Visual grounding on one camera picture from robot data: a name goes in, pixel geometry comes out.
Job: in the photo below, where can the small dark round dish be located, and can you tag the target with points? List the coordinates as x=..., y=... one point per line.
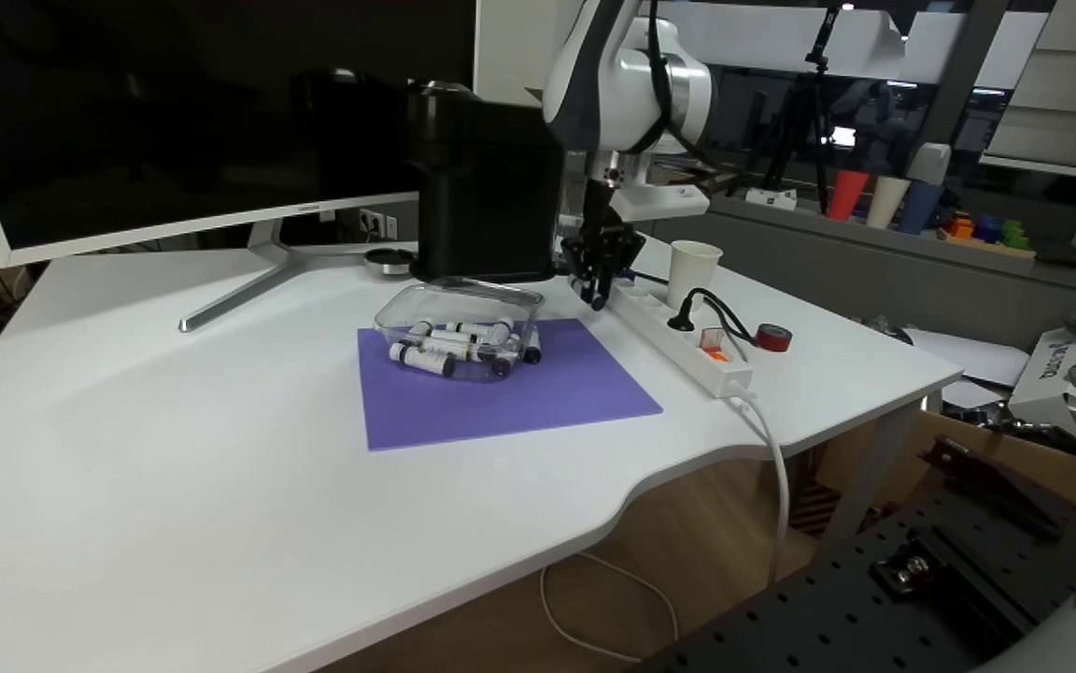
x=391, y=259

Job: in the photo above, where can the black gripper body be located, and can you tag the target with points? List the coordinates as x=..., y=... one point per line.
x=604, y=243

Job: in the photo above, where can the white paper cup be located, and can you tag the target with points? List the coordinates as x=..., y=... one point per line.
x=694, y=271

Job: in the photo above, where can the white plastic cup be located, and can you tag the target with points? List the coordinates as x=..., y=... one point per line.
x=887, y=203

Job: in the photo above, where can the blue plastic cup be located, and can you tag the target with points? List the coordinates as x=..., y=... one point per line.
x=917, y=205

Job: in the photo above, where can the black optical breadboard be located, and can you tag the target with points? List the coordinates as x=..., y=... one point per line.
x=887, y=599

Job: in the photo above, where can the white power strip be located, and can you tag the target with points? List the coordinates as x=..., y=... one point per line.
x=690, y=351

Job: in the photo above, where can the orange toy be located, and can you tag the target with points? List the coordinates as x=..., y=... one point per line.
x=957, y=225

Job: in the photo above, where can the red plastic cup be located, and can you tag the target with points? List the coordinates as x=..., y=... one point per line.
x=851, y=195

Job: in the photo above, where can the purple mat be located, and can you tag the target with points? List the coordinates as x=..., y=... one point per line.
x=523, y=396

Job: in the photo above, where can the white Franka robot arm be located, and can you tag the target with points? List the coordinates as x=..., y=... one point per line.
x=633, y=87

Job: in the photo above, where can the black coffee machine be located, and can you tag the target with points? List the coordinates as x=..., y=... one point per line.
x=485, y=188

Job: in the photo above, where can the clear plastic storage box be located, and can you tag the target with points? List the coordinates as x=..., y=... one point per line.
x=466, y=305

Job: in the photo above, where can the green toy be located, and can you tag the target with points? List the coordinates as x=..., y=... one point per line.
x=1014, y=233

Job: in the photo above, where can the white framed computer monitor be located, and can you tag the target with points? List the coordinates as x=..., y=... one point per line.
x=176, y=124

